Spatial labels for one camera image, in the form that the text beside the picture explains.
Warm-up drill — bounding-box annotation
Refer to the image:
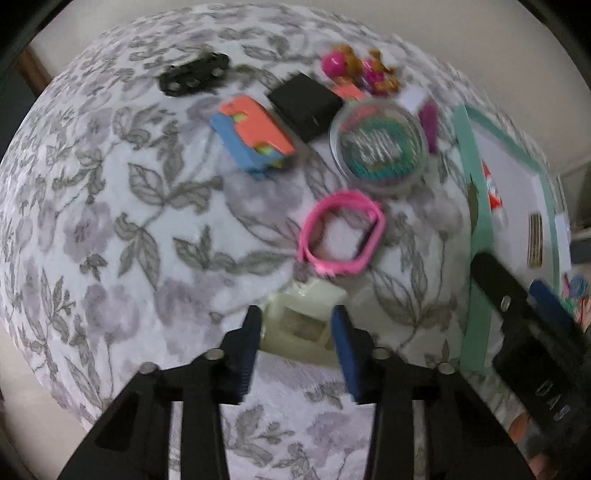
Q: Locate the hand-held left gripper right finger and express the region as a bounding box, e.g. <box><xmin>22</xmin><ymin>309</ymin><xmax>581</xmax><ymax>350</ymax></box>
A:
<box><xmin>331</xmin><ymin>305</ymin><xmax>536</xmax><ymax>480</ymax></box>

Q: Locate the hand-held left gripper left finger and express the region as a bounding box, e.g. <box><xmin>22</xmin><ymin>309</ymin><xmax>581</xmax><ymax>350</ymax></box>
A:
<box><xmin>58</xmin><ymin>305</ymin><xmax>264</xmax><ymax>480</ymax></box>

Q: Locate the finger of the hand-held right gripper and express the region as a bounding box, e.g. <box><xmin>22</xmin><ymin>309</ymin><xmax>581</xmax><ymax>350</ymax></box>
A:
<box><xmin>470</xmin><ymin>251</ymin><xmax>534</xmax><ymax>335</ymax></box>
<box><xmin>529</xmin><ymin>278</ymin><xmax>583</xmax><ymax>334</ymax></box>

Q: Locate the mint green cardboard box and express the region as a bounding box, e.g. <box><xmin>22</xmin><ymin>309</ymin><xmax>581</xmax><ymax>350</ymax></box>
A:
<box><xmin>451</xmin><ymin>104</ymin><xmax>573</xmax><ymax>370</ymax></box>

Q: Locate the cream plastic case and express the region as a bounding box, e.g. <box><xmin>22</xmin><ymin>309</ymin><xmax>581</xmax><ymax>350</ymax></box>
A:
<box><xmin>261</xmin><ymin>279</ymin><xmax>348</xmax><ymax>365</ymax></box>

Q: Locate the pink plastic bracelet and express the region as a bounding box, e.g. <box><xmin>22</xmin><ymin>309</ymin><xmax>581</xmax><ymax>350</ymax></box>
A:
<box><xmin>298</xmin><ymin>189</ymin><xmax>386</xmax><ymax>278</ymax></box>

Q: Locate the round clear container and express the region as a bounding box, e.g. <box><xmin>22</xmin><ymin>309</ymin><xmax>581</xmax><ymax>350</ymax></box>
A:
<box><xmin>329</xmin><ymin>99</ymin><xmax>429</xmax><ymax>195</ymax></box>

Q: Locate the blue and orange toy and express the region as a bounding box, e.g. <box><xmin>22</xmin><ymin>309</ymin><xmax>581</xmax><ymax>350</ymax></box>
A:
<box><xmin>211</xmin><ymin>95</ymin><xmax>296</xmax><ymax>180</ymax></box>

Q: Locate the black toy car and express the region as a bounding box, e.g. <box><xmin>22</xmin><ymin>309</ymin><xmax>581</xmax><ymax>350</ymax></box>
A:
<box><xmin>159</xmin><ymin>52</ymin><xmax>230</xmax><ymax>97</ymax></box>

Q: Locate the colourful patterned item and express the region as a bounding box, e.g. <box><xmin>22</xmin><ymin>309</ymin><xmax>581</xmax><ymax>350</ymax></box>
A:
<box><xmin>563</xmin><ymin>272</ymin><xmax>591</xmax><ymax>324</ymax></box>

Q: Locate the gold striped card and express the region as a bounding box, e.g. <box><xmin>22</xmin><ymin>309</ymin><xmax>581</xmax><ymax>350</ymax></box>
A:
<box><xmin>527</xmin><ymin>212</ymin><xmax>546</xmax><ymax>268</ymax></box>

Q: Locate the orange and white packet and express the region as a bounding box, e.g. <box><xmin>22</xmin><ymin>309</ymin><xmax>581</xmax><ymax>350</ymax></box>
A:
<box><xmin>482</xmin><ymin>161</ymin><xmax>505</xmax><ymax>210</ymax></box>

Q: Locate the floral printed blanket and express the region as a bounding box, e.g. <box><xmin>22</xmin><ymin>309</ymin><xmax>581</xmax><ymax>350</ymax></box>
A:
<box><xmin>0</xmin><ymin>4</ymin><xmax>568</xmax><ymax>480</ymax></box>

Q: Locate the small orange card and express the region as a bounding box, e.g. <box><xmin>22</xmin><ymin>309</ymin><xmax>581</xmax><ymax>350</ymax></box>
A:
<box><xmin>332</xmin><ymin>83</ymin><xmax>368</xmax><ymax>102</ymax></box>

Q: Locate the black square box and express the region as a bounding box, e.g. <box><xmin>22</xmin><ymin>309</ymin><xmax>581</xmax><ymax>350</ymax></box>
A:
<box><xmin>268</xmin><ymin>71</ymin><xmax>345</xmax><ymax>143</ymax></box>

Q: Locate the pink and brown toy figure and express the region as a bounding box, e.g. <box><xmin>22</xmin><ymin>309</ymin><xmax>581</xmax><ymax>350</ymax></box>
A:
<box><xmin>322</xmin><ymin>44</ymin><xmax>363</xmax><ymax>86</ymax></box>
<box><xmin>360</xmin><ymin>48</ymin><xmax>402</xmax><ymax>95</ymax></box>

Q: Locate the brown wooden bed frame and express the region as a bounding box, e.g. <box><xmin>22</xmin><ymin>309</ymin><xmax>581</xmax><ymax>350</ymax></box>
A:
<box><xmin>18</xmin><ymin>46</ymin><xmax>51</xmax><ymax>90</ymax></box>

